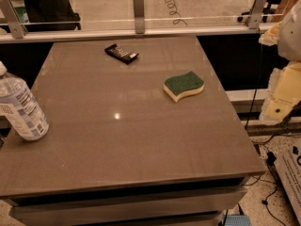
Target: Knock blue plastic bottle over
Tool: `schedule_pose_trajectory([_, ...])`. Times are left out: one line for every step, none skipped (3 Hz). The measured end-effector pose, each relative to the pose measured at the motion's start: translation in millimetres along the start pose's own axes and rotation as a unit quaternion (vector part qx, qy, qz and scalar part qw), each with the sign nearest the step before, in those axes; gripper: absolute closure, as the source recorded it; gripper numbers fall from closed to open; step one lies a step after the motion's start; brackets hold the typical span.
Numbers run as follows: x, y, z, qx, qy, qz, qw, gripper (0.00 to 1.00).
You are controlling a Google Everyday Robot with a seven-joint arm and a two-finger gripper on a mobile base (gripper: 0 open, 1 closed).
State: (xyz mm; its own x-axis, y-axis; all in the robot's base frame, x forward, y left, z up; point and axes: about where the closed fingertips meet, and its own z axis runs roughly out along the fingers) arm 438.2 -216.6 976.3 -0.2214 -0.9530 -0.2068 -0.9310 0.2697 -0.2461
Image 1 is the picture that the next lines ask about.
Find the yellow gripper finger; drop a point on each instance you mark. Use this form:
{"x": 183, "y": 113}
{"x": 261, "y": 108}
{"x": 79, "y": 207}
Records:
{"x": 284, "y": 93}
{"x": 270, "y": 37}

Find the clear plastic water bottle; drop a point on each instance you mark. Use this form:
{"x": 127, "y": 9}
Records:
{"x": 19, "y": 106}

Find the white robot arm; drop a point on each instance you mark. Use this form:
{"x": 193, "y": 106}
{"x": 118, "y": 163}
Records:
{"x": 289, "y": 39}

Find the white printed floor box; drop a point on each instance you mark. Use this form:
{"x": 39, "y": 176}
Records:
{"x": 288, "y": 166}

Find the green and yellow sponge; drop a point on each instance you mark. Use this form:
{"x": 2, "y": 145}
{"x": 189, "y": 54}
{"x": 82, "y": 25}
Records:
{"x": 181, "y": 86}

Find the grey table drawer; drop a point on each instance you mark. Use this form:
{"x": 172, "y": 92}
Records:
{"x": 202, "y": 207}

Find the blue box on floor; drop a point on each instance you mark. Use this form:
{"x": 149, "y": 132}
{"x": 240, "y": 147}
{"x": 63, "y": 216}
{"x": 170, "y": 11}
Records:
{"x": 236, "y": 220}

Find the black snack bar packet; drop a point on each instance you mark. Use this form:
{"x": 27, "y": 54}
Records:
{"x": 121, "y": 54}

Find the black office chair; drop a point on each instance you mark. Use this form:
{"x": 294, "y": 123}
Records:
{"x": 51, "y": 15}

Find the right metal glass bracket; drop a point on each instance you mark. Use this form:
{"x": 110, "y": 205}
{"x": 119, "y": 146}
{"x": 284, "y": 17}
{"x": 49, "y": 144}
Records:
{"x": 254, "y": 19}

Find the metal glass bracket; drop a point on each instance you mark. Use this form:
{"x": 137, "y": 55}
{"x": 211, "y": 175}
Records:
{"x": 17, "y": 30}
{"x": 139, "y": 16}
{"x": 254, "y": 19}

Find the middle metal glass bracket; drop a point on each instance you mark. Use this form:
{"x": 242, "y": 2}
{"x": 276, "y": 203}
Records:
{"x": 139, "y": 16}

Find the left metal glass bracket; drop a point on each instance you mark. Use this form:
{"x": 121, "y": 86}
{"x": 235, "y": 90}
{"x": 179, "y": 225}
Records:
{"x": 17, "y": 30}

